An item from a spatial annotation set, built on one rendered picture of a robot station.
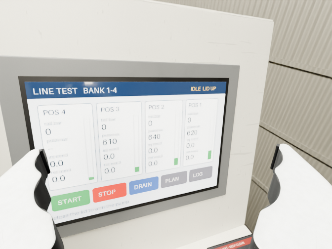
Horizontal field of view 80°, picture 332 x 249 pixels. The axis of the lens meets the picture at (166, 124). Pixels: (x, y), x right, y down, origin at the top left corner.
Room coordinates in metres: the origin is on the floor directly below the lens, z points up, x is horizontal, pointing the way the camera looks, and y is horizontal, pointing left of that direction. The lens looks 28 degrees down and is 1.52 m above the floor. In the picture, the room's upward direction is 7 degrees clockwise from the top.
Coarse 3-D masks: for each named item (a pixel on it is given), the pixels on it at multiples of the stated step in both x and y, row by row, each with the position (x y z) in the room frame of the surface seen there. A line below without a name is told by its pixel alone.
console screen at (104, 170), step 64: (0, 64) 0.29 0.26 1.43; (64, 64) 0.33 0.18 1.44; (128, 64) 0.38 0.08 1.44; (192, 64) 0.43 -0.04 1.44; (64, 128) 0.30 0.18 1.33; (128, 128) 0.35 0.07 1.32; (192, 128) 0.41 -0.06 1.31; (64, 192) 0.27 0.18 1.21; (128, 192) 0.31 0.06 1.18; (192, 192) 0.38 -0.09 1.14
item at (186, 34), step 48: (0, 0) 0.32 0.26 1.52; (48, 0) 0.35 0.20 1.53; (96, 0) 0.38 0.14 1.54; (144, 0) 0.42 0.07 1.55; (0, 48) 0.30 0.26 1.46; (48, 48) 0.33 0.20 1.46; (96, 48) 0.36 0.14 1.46; (144, 48) 0.40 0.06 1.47; (192, 48) 0.44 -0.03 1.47; (240, 48) 0.50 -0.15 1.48; (240, 96) 0.48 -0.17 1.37; (0, 144) 0.26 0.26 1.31; (240, 144) 0.46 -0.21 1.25; (240, 192) 0.44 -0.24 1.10; (96, 240) 0.26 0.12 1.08; (144, 240) 0.30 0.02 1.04; (192, 240) 0.35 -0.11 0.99
